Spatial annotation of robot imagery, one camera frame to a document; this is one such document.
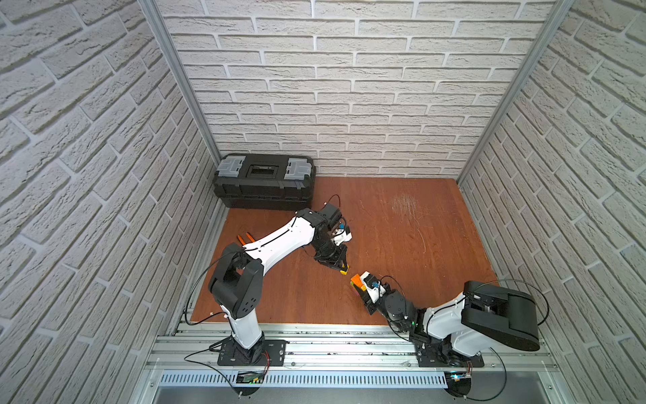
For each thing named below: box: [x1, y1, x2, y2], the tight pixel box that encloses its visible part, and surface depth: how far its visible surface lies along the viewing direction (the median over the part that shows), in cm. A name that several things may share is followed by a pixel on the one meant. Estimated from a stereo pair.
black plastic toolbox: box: [213, 153, 315, 211], surface depth 101 cm
